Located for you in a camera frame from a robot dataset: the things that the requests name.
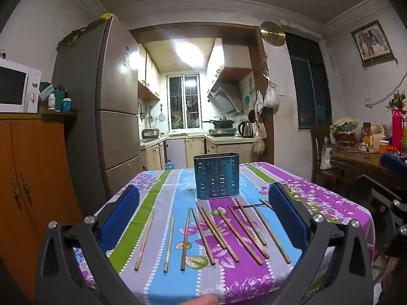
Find dark wooden chair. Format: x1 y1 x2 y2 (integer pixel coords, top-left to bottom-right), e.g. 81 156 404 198
310 124 339 194

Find white hanging cloth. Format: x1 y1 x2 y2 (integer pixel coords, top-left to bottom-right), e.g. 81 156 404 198
253 90 265 115

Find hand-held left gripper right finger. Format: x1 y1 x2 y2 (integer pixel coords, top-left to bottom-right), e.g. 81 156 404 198
268 182 375 305

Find perforated metal utensil holder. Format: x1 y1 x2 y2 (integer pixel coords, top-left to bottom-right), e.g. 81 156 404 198
193 152 240 200

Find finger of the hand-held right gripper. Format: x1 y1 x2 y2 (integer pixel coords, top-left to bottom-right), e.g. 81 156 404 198
379 152 407 173
358 174 407 239

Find beige base cabinets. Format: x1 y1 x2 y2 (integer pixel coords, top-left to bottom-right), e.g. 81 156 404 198
140 134 255 171

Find brown wooden door frame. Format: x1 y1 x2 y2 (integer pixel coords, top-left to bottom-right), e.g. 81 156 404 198
129 25 276 166

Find red thermos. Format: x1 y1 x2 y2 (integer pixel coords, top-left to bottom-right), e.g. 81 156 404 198
391 109 404 152

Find floral striped tablecloth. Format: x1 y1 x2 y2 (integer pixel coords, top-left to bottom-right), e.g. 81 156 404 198
72 161 376 305

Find barred kitchen window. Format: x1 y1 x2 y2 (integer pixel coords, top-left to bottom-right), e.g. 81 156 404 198
167 74 201 131

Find steel electric kettle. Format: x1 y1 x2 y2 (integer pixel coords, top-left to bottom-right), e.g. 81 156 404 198
238 121 254 138

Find flower bouquet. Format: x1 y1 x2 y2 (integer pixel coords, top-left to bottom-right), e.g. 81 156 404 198
385 90 407 112

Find black wok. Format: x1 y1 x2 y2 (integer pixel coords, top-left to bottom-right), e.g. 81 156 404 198
202 116 236 128

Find flower wall sticker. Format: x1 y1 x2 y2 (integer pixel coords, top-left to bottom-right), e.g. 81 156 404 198
243 79 255 109

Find round brass wall plate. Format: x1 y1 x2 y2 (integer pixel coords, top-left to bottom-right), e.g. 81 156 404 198
260 21 286 46

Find beige wall cabinets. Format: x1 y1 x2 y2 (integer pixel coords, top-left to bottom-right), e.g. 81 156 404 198
137 44 161 101
207 38 254 85

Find person's left hand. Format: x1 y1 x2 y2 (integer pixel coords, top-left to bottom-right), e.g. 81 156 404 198
187 294 219 305

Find steel range hood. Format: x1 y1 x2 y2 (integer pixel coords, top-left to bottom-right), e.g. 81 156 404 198
207 81 245 117

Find fruit basket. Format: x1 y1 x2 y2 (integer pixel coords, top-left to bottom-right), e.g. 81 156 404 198
331 117 359 147

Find brown hanging cord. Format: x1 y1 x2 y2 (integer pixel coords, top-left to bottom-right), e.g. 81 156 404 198
260 51 271 80

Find white microwave oven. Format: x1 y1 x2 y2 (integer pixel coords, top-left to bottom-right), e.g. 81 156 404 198
0 59 42 114

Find white hanging plastic bag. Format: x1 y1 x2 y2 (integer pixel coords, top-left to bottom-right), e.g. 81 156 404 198
264 81 281 108

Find beige hanging bag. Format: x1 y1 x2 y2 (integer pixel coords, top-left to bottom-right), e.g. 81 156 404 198
253 122 267 156

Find framed elephant picture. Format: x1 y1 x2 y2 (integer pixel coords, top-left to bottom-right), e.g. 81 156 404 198
351 20 397 65

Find brown refrigerator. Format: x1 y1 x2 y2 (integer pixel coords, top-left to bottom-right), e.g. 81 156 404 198
52 14 145 209

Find dark window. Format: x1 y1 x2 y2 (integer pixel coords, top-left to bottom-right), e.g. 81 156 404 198
284 32 333 130

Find pale blue packet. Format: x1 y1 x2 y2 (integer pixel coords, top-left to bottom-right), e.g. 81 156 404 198
39 84 58 102

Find set of wooden chopsticks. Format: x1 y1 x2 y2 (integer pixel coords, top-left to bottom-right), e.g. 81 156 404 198
134 197 292 273

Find orange wooden cabinet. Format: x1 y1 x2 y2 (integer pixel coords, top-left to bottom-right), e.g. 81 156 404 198
0 111 85 304

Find gas stove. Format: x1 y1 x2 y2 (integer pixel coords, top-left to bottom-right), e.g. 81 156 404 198
208 127 238 136

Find green box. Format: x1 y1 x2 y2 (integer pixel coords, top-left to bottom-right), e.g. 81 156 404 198
52 89 66 112

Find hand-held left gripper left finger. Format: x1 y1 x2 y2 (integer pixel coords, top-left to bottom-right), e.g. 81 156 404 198
34 184 141 305

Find white wall cable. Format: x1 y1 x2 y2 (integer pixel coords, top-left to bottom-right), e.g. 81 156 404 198
365 70 407 108

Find dark wooden side table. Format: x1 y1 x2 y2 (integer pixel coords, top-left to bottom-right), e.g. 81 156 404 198
331 148 407 198

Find kitchen ceiling light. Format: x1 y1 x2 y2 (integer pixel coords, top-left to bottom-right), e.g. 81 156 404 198
173 40 204 69

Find green folded bag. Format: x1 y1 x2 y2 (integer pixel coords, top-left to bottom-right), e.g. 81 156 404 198
56 27 87 50

